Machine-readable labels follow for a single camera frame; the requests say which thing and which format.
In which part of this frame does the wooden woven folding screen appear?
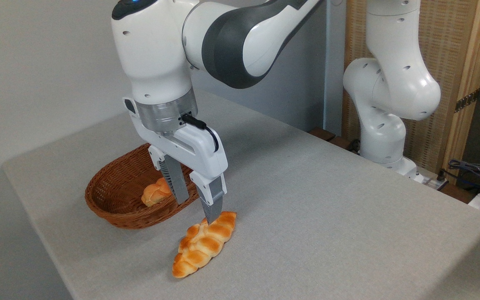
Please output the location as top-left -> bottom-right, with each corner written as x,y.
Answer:
342,0 -> 480,186

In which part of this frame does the long braided bread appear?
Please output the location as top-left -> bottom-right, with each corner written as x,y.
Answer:
172,211 -> 237,278

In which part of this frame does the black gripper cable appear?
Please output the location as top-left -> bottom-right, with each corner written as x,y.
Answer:
182,114 -> 220,151

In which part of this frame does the white power strip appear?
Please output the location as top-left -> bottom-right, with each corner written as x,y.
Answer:
415,173 -> 450,191

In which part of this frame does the small braided bread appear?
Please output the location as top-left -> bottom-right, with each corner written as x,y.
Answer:
141,177 -> 173,208

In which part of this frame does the metal screen hinge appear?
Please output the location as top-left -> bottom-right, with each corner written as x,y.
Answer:
455,89 -> 480,113

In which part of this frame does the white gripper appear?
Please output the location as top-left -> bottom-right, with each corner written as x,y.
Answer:
123,97 -> 228,225

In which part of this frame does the dark cable bundle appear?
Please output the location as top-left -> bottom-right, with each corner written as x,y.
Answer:
438,158 -> 480,196

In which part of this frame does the brown wicker basket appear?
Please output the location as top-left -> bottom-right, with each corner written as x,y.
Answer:
85,143 -> 201,229

